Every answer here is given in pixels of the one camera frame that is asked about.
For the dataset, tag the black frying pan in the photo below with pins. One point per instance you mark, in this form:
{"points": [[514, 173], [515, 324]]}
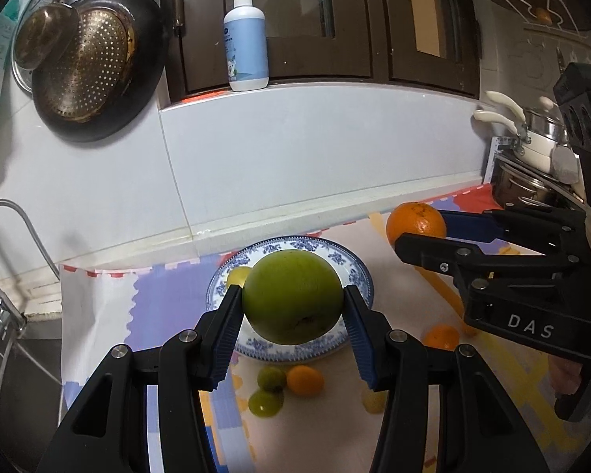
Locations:
{"points": [[147, 34]]}

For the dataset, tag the small orange mandarin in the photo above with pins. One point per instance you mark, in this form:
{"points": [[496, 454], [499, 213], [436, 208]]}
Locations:
{"points": [[440, 337], [305, 379]]}

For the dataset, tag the large orange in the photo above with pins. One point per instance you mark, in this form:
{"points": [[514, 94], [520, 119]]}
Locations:
{"points": [[416, 224]]}

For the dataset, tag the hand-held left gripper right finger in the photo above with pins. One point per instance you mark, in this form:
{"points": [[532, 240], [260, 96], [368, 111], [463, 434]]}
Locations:
{"points": [[362, 350]]}

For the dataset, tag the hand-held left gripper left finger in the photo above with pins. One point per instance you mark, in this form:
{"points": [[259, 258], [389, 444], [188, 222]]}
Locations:
{"points": [[226, 350]]}

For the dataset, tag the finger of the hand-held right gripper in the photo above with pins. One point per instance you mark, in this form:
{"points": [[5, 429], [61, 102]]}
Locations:
{"points": [[472, 226], [423, 251]]}

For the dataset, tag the blue and white plate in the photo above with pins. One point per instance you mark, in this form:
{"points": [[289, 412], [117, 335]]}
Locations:
{"points": [[325, 256]]}

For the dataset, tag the brass ladle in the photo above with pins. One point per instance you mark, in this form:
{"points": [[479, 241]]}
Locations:
{"points": [[44, 39]]}

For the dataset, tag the small green lime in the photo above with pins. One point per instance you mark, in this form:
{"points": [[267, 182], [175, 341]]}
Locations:
{"points": [[270, 378], [264, 402]]}

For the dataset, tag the white pump soap bottle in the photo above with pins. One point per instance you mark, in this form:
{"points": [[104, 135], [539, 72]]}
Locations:
{"points": [[246, 44]]}

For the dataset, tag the person's right hand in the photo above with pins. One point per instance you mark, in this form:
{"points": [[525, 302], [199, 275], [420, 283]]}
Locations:
{"points": [[566, 374]]}

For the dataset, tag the steel sink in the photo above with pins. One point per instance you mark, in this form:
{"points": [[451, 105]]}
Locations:
{"points": [[24, 379]]}

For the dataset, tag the gold perforated skimmer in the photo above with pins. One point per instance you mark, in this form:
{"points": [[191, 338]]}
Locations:
{"points": [[88, 69]]}

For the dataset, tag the white pot rack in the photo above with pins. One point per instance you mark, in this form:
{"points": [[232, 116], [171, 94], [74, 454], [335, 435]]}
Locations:
{"points": [[497, 145]]}

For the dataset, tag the small yellow lime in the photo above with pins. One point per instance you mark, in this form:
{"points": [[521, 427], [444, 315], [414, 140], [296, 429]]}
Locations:
{"points": [[236, 276], [374, 401]]}

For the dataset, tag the colourful foam puzzle mat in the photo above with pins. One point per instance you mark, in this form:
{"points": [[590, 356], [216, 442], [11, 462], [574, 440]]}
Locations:
{"points": [[142, 295]]}

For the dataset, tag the dark brown window frame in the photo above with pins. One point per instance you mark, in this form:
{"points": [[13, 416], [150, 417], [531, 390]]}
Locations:
{"points": [[300, 59]]}

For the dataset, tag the steel faucet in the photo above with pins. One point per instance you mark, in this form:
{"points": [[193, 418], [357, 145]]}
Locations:
{"points": [[4, 318]]}

